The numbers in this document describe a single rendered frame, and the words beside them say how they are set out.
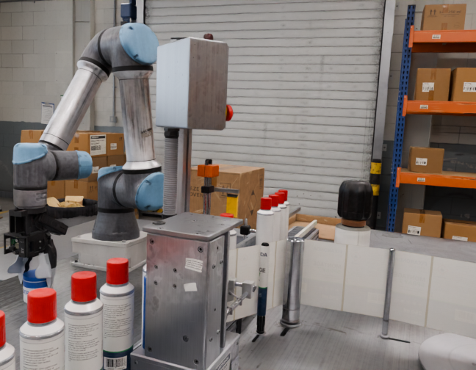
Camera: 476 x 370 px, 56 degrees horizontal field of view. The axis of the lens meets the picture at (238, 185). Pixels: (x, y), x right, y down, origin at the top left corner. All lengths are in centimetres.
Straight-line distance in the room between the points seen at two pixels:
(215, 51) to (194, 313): 56
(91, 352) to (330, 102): 497
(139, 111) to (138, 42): 19
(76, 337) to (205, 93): 55
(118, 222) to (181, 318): 81
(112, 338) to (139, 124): 74
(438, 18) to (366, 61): 97
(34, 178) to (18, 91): 652
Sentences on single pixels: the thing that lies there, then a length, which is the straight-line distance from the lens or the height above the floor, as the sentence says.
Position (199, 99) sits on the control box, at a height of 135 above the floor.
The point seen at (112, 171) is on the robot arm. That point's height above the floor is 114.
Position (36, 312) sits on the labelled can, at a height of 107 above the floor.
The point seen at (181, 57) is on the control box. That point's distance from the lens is 100.
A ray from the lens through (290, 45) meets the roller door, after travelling 562.
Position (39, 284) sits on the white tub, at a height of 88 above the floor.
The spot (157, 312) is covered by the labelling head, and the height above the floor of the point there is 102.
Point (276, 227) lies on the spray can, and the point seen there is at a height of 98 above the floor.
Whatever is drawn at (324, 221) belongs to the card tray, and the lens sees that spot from 227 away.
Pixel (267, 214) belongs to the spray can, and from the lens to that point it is 134.
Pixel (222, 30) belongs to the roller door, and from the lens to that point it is 590.
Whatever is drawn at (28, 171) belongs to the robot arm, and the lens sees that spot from 117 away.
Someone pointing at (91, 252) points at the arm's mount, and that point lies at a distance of 150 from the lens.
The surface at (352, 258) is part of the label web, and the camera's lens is 97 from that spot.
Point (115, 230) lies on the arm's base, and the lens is 146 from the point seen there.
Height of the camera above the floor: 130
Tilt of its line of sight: 8 degrees down
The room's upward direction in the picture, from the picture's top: 3 degrees clockwise
